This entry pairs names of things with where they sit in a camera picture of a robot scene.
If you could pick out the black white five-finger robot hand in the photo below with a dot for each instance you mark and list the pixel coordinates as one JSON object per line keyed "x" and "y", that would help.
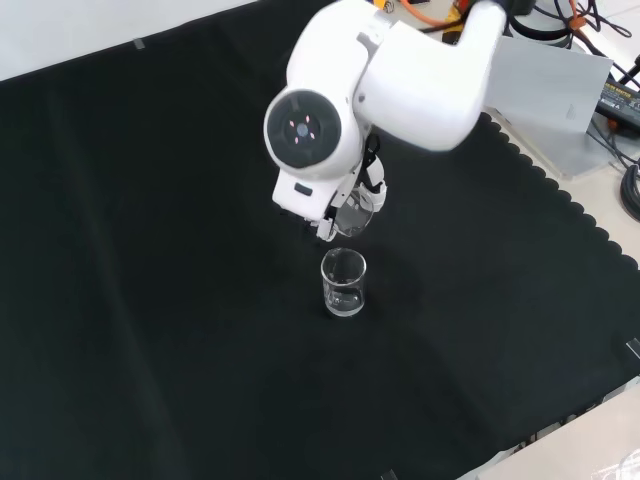
{"x": 300, "y": 192}

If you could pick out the clear graduated glass beaker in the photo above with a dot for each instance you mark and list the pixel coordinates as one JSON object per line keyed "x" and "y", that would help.
{"x": 355, "y": 222}

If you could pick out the clear glass beaker with spout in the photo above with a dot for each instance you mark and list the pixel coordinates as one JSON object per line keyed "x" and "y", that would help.
{"x": 345, "y": 295}

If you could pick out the black bench cloth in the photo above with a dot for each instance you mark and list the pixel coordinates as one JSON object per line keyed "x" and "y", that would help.
{"x": 175, "y": 300}

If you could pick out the clear tape strip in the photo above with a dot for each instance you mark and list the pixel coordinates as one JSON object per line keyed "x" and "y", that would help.
{"x": 634, "y": 348}
{"x": 139, "y": 44}
{"x": 389, "y": 475}

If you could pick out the yellow stop button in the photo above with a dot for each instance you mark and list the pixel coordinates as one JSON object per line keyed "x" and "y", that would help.
{"x": 455, "y": 30}

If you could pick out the black power adapter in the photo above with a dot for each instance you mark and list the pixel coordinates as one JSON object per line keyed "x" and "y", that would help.
{"x": 620, "y": 100}

